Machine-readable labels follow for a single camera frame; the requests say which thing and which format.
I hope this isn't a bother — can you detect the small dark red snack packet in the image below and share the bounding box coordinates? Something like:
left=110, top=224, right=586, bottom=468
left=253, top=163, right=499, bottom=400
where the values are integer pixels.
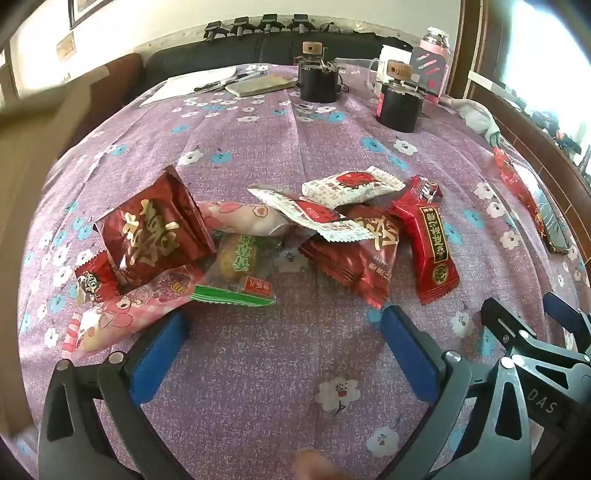
left=404, top=175, right=444, bottom=204

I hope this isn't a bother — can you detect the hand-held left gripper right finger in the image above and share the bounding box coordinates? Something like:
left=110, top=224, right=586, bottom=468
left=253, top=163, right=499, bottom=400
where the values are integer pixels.
left=381, top=305, right=537, bottom=480

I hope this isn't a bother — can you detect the white red-label snack packet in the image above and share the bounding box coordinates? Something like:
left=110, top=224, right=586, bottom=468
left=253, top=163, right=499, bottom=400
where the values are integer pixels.
left=301, top=166, right=406, bottom=208
left=247, top=184, right=377, bottom=243

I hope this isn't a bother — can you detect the pink cartoon snack packet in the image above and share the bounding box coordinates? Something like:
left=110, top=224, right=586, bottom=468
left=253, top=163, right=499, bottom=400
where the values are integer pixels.
left=60, top=265, right=206, bottom=361
left=196, top=200, right=296, bottom=238

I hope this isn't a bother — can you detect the purple floral tablecloth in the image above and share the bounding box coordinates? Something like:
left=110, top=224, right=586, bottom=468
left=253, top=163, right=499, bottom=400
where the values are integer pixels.
left=14, top=62, right=587, bottom=480

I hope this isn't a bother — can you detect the black pen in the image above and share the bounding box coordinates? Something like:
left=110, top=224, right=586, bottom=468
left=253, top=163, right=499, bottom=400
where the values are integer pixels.
left=194, top=76, right=241, bottom=92

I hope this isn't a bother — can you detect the clear green snack packet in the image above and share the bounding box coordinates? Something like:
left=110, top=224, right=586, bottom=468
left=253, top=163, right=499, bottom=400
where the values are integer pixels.
left=191, top=233, right=287, bottom=308

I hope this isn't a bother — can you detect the black cylinder device wooden top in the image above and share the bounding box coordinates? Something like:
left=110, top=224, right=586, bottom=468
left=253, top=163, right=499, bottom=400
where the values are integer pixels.
left=293, top=41, right=345, bottom=103
left=375, top=59, right=426, bottom=134

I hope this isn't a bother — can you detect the person's left hand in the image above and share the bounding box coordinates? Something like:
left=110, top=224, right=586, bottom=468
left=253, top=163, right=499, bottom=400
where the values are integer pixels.
left=294, top=450, right=352, bottom=480

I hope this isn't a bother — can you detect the picture frame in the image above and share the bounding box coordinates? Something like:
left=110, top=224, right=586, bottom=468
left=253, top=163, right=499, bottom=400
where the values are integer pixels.
left=68, top=0, right=112, bottom=29

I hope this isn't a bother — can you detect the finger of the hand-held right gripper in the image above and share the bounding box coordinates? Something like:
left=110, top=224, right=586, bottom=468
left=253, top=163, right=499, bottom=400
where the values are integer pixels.
left=542, top=291, right=591, bottom=354
left=480, top=298, right=539, bottom=358

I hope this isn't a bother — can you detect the red wrapper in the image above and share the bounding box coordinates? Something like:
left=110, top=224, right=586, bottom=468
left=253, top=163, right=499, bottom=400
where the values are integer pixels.
left=492, top=147, right=539, bottom=217

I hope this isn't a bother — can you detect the grey cloth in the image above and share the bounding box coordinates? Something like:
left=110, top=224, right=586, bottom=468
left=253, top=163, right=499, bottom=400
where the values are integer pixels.
left=438, top=95, right=502, bottom=144

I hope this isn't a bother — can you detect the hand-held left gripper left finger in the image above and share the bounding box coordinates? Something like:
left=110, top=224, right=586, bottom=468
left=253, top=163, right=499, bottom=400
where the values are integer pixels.
left=38, top=308, right=195, bottom=480

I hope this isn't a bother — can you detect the black sofa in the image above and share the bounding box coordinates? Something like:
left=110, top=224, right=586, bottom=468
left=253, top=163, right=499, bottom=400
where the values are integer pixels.
left=143, top=28, right=416, bottom=88

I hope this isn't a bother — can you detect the grey pen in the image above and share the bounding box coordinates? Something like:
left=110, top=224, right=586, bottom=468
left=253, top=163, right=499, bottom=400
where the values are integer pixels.
left=224, top=69, right=269, bottom=86

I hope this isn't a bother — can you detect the large red gold-print snack packet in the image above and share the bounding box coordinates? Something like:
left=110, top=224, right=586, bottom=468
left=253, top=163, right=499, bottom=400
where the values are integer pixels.
left=95, top=165, right=218, bottom=289

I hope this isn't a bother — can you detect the small red cartoon snack packet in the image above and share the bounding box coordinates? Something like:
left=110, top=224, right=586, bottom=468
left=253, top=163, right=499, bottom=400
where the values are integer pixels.
left=74, top=251, right=121, bottom=305

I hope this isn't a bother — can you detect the grey notebook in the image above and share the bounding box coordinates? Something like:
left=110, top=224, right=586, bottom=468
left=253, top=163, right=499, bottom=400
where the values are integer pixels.
left=225, top=74, right=298, bottom=97

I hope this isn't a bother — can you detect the white paper pad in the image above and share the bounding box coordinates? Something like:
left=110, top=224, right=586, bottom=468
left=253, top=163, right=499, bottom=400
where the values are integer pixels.
left=139, top=66, right=238, bottom=108

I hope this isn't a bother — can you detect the long red dark-label snack packet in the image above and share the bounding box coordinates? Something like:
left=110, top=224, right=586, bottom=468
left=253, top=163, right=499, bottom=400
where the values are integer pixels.
left=388, top=198, right=460, bottom=305

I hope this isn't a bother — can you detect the wooden rail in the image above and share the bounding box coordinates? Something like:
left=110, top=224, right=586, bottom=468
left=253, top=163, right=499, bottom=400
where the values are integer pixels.
left=466, top=69, right=591, bottom=181

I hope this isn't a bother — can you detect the white jug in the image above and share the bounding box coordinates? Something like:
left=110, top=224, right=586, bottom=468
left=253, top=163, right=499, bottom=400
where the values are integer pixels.
left=367, top=45, right=414, bottom=95

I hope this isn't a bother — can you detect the pink thermos bottle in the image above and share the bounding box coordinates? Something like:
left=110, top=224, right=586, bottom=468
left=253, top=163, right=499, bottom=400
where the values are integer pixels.
left=411, top=27, right=451, bottom=103

